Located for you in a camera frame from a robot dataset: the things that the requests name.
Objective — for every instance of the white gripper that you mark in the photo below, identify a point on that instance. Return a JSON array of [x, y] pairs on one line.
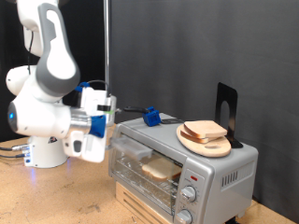
[[87, 149]]

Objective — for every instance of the metal spatula with blue block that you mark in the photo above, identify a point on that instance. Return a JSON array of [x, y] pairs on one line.
[[151, 118]]

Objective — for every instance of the white bread slice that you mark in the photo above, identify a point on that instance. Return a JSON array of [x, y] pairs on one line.
[[193, 138], [205, 128], [162, 169]]

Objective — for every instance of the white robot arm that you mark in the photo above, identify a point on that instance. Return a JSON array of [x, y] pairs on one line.
[[56, 68]]

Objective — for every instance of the silver oven knob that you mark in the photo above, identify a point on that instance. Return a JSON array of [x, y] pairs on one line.
[[183, 217], [188, 193]]

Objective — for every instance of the silver toaster oven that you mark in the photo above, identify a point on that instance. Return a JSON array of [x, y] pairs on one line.
[[224, 168]]

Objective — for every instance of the vertical metal pole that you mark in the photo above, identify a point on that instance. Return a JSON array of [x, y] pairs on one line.
[[106, 46]]

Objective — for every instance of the round wooden cutting board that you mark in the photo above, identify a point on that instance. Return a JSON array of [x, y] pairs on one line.
[[211, 149]]

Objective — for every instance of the black backdrop curtain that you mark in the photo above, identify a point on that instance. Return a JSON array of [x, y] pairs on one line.
[[90, 31]]

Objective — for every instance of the dark grey backdrop curtain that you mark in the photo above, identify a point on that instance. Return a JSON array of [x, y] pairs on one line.
[[187, 46]]

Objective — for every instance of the black metal bookend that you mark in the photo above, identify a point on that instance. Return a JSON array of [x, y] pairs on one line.
[[232, 96]]

